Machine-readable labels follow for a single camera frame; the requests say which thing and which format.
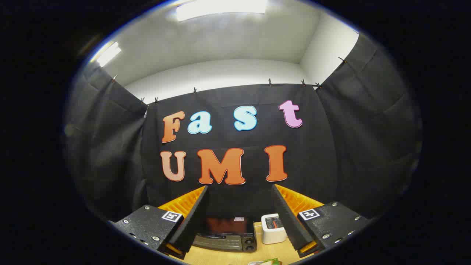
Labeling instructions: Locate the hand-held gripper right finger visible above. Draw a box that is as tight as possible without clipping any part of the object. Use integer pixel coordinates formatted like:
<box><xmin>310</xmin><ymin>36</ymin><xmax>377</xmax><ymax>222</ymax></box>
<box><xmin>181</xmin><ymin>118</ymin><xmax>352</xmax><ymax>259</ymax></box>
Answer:
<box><xmin>272</xmin><ymin>184</ymin><xmax>370</xmax><ymax>258</ymax></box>

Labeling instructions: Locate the white slot toaster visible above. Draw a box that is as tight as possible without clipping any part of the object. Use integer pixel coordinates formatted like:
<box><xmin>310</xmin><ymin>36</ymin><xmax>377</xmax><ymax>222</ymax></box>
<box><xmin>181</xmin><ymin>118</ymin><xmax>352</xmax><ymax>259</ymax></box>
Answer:
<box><xmin>261</xmin><ymin>213</ymin><xmax>287</xmax><ymax>245</ymax></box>

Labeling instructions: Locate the black toaster oven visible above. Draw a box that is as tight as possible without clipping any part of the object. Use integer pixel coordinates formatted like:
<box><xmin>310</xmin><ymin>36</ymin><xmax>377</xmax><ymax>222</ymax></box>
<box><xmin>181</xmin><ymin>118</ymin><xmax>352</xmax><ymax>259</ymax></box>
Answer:
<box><xmin>192</xmin><ymin>216</ymin><xmax>257</xmax><ymax>252</ymax></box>

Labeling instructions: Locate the large ceiling light panel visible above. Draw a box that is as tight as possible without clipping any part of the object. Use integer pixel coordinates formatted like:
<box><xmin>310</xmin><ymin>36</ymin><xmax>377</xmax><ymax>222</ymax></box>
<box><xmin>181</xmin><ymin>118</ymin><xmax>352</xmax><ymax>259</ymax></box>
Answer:
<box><xmin>176</xmin><ymin>0</ymin><xmax>268</xmax><ymax>22</ymax></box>

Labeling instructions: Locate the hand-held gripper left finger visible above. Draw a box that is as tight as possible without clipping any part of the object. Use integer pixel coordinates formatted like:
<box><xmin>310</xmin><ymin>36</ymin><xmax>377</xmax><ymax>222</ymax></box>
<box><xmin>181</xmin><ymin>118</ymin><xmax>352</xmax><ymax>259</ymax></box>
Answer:
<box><xmin>109</xmin><ymin>185</ymin><xmax>209</xmax><ymax>260</ymax></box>

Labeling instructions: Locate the small ceiling light panel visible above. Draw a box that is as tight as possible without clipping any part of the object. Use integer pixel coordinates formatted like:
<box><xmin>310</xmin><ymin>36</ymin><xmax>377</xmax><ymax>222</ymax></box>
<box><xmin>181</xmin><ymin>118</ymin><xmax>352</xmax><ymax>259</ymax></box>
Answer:
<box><xmin>90</xmin><ymin>41</ymin><xmax>122</xmax><ymax>68</ymax></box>

